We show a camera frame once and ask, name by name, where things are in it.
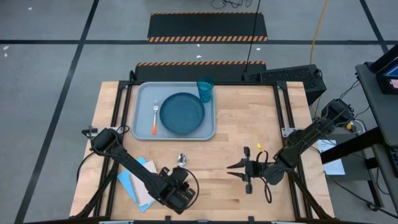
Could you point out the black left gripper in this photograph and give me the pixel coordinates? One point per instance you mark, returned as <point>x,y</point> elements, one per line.
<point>180,193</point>

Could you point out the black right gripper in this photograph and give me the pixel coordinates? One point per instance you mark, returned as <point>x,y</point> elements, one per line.
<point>264,171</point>

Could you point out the dark blue round plate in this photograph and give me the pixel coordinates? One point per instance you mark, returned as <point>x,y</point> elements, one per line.
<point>182,113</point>

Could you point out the teal faceted plastic cup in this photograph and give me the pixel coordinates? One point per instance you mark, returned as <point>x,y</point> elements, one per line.
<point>205,88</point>

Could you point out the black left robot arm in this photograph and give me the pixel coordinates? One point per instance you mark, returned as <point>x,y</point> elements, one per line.
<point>133,165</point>

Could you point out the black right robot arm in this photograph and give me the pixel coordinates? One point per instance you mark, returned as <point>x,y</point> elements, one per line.
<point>311,133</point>

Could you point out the grey plastic tray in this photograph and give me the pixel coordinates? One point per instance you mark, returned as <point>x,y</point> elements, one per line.
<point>144,102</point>

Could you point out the yellow tape tag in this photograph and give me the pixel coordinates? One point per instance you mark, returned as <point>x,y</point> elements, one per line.
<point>260,147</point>

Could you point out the white spiral notebook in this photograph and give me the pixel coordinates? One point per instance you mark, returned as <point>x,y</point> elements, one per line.
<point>141,186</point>

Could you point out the blue notebook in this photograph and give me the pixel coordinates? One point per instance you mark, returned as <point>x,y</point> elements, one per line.
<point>126,180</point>

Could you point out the white paper sheet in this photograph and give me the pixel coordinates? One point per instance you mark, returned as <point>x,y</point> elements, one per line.
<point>334,165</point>

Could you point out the black perforated computer case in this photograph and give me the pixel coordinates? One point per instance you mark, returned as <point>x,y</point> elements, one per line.
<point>289,76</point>

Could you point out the black hazard-striped floor ramp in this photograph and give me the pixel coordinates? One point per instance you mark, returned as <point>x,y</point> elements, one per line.
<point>205,26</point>
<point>192,73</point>

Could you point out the grey side desk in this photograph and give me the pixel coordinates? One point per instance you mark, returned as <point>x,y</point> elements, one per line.
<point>376,102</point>

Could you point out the black laptop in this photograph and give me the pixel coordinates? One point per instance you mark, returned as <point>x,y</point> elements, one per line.
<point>387,84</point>

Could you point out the silver frame bracket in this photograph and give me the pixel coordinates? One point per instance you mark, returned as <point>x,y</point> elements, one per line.
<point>286,132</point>
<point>93,129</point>

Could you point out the black aluminium rig frame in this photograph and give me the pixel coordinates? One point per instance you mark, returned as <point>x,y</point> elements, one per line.
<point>248,83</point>

